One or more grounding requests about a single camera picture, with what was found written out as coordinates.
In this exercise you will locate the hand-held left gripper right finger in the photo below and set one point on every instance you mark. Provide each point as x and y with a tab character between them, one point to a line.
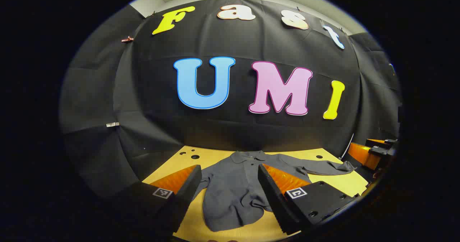
275	199

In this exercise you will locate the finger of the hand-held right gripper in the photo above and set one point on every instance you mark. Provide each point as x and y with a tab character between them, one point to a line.
363	156

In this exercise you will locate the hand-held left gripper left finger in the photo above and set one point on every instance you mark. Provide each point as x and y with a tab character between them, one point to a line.
187	195

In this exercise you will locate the grey button shirt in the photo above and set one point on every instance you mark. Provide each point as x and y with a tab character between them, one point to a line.
233	184

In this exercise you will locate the black backdrop cloth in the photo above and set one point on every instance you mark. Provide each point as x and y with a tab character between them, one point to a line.
215	134

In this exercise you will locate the silver metal clip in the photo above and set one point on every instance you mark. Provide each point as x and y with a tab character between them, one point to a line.
112	124

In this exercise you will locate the small red clip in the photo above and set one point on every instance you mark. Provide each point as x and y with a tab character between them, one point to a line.
127	39

